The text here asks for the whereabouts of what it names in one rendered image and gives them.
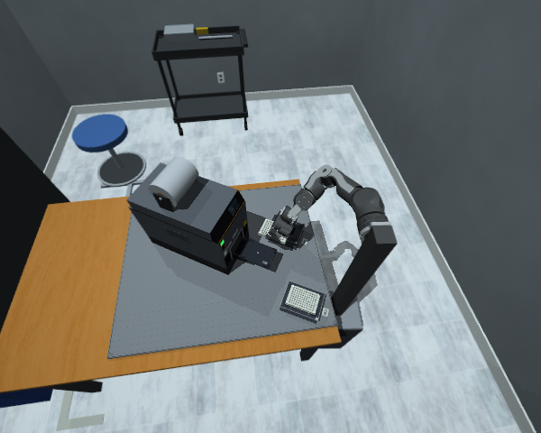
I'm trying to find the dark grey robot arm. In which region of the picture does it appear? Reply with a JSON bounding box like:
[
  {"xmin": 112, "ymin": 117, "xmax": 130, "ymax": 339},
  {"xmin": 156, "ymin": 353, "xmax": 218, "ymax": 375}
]
[{"xmin": 280, "ymin": 165, "xmax": 391, "ymax": 243}]

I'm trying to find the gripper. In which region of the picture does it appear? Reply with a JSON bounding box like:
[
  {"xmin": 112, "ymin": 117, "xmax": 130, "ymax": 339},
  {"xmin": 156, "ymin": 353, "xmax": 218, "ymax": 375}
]
[{"xmin": 265, "ymin": 212, "xmax": 298, "ymax": 243}]

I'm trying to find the grey cylinder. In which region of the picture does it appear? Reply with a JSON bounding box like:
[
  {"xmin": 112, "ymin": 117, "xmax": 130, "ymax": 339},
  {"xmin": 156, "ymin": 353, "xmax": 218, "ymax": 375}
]
[{"xmin": 148, "ymin": 157, "xmax": 199, "ymax": 207}]

